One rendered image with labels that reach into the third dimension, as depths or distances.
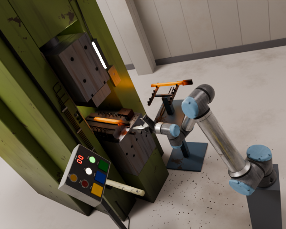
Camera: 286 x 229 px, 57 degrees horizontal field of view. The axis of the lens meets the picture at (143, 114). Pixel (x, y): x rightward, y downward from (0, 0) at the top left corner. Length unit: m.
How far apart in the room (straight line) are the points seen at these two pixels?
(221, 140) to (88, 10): 1.39
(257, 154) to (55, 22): 1.60
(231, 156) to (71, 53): 1.22
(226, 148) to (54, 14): 1.43
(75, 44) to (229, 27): 3.02
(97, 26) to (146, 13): 2.40
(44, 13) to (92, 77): 0.52
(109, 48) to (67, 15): 0.47
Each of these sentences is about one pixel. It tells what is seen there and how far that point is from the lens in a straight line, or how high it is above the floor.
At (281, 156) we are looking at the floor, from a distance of 2.95.
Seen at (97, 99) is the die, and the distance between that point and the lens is 2.02.
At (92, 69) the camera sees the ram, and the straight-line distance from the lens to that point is 1.98.
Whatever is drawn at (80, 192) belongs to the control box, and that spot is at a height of 1.09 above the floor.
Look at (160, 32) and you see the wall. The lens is 4.66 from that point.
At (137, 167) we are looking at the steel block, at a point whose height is 0.54.
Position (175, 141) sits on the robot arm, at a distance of 1.99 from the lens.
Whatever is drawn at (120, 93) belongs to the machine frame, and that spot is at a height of 1.08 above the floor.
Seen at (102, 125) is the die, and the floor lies 0.99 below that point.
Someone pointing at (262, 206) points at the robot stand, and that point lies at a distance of 2.19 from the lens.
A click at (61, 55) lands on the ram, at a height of 1.75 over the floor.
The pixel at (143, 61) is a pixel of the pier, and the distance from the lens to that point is 4.69.
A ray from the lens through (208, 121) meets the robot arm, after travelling 1.54.
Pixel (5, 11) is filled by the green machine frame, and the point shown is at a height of 2.10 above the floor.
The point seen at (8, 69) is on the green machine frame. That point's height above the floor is 1.84.
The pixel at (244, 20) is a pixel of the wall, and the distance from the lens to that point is 4.41.
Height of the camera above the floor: 2.28
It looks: 36 degrees down
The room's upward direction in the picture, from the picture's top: 25 degrees counter-clockwise
